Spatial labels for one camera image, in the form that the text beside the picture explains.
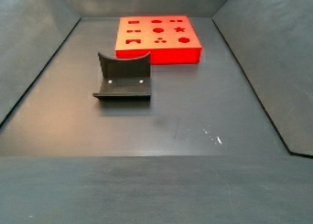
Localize black curved peg holder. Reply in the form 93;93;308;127
93;53;152;100

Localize red shape sorter block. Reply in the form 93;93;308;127
116;16;203;65

